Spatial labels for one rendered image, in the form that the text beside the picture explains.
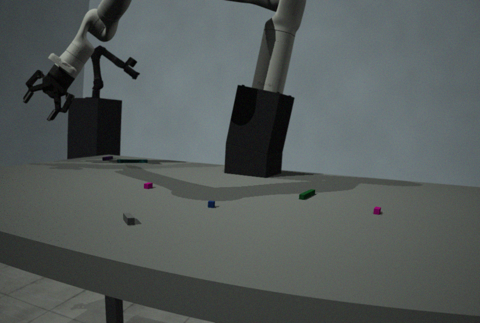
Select green rod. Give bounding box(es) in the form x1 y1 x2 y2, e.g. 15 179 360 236
299 189 315 200

